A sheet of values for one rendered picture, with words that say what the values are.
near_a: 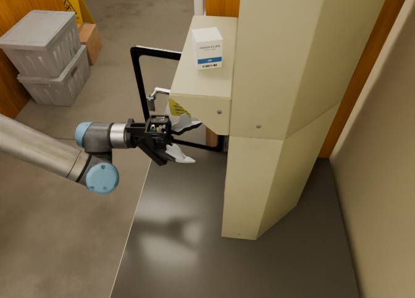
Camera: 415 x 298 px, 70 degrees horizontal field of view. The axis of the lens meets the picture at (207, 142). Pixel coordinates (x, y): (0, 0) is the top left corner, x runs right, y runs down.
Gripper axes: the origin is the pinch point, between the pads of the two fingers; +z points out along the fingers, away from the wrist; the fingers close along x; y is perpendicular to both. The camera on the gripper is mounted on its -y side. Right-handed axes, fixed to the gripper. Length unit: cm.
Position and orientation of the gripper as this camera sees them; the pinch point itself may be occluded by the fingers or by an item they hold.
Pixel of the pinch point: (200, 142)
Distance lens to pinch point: 83.8
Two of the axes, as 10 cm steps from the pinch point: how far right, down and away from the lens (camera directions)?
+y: -0.8, -6.8, -7.3
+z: 9.9, 0.3, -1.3
